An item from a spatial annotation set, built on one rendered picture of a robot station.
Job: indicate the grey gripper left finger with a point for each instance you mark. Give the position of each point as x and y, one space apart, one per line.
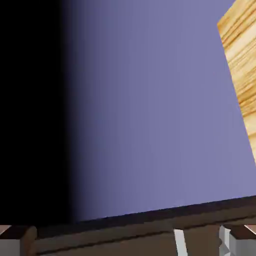
10 247

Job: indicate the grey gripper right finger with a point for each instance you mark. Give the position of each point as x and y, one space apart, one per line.
240 247

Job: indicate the light wood cabinet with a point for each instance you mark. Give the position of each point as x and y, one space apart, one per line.
243 60

